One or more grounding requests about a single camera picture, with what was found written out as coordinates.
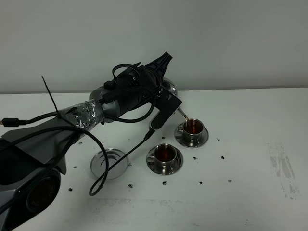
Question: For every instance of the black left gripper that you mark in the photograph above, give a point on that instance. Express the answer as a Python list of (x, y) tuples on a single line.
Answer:
[(139, 85)]

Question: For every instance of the far steel cup saucer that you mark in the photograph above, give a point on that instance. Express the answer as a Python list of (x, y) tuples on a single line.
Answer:
[(193, 144)]

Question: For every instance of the steel teapot saucer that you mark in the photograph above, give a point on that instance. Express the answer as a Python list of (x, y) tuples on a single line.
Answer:
[(98, 163)]

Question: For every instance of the stainless steel teacup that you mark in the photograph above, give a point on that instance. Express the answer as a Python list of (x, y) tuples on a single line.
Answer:
[(191, 130), (162, 156)]

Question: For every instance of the near stainless steel teacup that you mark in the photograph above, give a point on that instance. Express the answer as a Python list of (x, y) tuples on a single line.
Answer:
[(162, 156)]

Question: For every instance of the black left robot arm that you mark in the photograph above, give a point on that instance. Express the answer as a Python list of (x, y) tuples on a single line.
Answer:
[(32, 152)]

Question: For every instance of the steel cup saucer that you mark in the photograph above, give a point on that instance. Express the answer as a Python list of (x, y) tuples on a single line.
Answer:
[(169, 171), (193, 144)]

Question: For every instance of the far stainless steel teacup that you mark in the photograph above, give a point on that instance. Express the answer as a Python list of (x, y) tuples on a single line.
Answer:
[(191, 130)]

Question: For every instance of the stainless steel teapot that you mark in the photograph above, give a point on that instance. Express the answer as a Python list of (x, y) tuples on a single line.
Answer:
[(170, 86)]

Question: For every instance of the near steel cup saucer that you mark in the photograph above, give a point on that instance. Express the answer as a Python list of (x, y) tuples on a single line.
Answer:
[(169, 171)]

